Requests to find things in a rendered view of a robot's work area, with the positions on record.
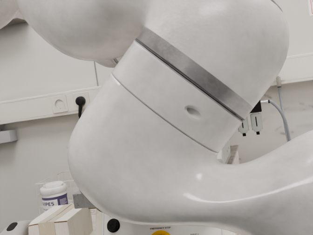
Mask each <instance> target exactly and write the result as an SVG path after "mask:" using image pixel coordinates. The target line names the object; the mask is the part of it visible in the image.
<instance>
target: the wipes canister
mask: <svg viewBox="0 0 313 235"><path fill-rule="evenodd" d="M40 193H41V197H42V203H43V209H44V212H46V211H47V210H49V209H50V208H52V207H53V206H59V205H67V204H69V203H68V195H67V185H66V184H65V182H62V181H54V182H49V183H47V184H45V185H43V187H42V188H40Z"/></svg>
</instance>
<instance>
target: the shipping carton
mask: <svg viewBox="0 0 313 235"><path fill-rule="evenodd" d="M92 231H93V224H92V217H91V211H90V209H88V208H79V209H75V207H74V204H67V205H59V206H53V207H52V208H50V209H49V210H47V211H46V212H44V213H43V214H41V215H40V216H38V217H37V218H35V219H34V220H33V221H31V223H30V224H29V226H28V233H29V235H90V234H91V232H92Z"/></svg>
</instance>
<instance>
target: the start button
mask: <svg viewBox="0 0 313 235"><path fill-rule="evenodd" d="M107 227H108V229H109V230H110V231H116V230H117V229H118V222H117V221H116V220H110V221H109V222H108V224H107Z"/></svg>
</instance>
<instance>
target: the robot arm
mask: <svg viewBox="0 0 313 235"><path fill-rule="evenodd" d="M18 11H20V13H21V15H22V16H23V18H24V19H25V21H26V22H27V23H28V24H29V25H30V26H31V28H32V29H33V30H34V31H35V32H36V33H37V34H39V35H40V36H41V37H42V38H43V39H44V40H45V41H46V42H47V43H49V44H50V45H51V46H53V47H54V48H55V49H57V50H58V51H60V52H62V53H63V54H65V55H68V56H70V57H72V58H75V59H79V60H84V61H95V62H96V63H98V64H100V65H102V66H104V67H108V68H114V69H113V71H112V72H111V73H110V75H109V76H108V78H107V79H106V80H105V82H104V83H103V85H102V86H101V87H100V89H99V90H98V92H97V93H96V94H95V96H94V97H93V99H92V100H91V102H90V103H89V105H88V106H87V108H86V109H85V111H84V112H83V114H82V115H81V117H80V119H79V120H78V122H77V124H76V126H75V128H74V130H73V132H72V135H71V138H70V141H69V145H68V165H69V169H70V172H71V175H72V177H73V180H74V181H75V183H76V185H77V187H78V188H79V191H80V192H81V194H82V195H84V196H85V197H86V198H87V200H88V201H89V202H90V203H91V204H92V205H94V206H95V207H96V209H97V210H98V211H100V212H102V213H104V214H106V215H108V216H110V217H112V218H114V219H117V220H120V221H123V222H128V223H132V224H139V225H152V226H205V227H212V228H219V229H224V230H228V231H231V232H234V233H236V234H239V235H313V130H311V131H308V132H306V133H303V134H301V135H299V136H297V137H296V138H294V139H292V140H290V141H288V142H287V143H285V144H283V145H281V146H280V147H278V148H276V149H274V150H273V151H271V152H269V153H267V154H265V155H263V156H261V157H259V158H257V159H255V160H252V161H249V162H246V163H242V164H235V165H233V164H224V163H221V162H219V161H218V160H217V155H218V153H219V152H220V151H221V149H222V148H223V147H224V145H225V144H226V143H227V141H228V140H229V139H230V138H231V136H232V135H233V134H234V132H235V131H236V130H237V129H238V127H239V126H240V125H241V124H242V122H243V121H244V120H245V119H246V117H247V116H248V115H249V113H250V112H251V111H252V109H253V108H254V107H255V105H256V104H257V103H258V102H259V100H260V99H261V98H262V96H263V95H264V94H265V93H266V91H267V90H268V89H269V87H270V86H271V85H272V83H273V82H274V81H275V79H276V77H277V76H278V74H279V72H280V71H281V69H282V67H283V65H284V62H285V60H286V57H287V53H288V49H289V38H290V33H289V26H288V23H287V21H286V18H285V16H284V14H283V11H282V9H281V7H280V6H279V5H278V4H277V3H276V2H275V1H274V0H0V29H1V28H3V27H4V26H6V25H7V24H8V23H9V22H10V21H11V20H12V19H13V18H14V17H15V15H16V14H17V13H18Z"/></svg>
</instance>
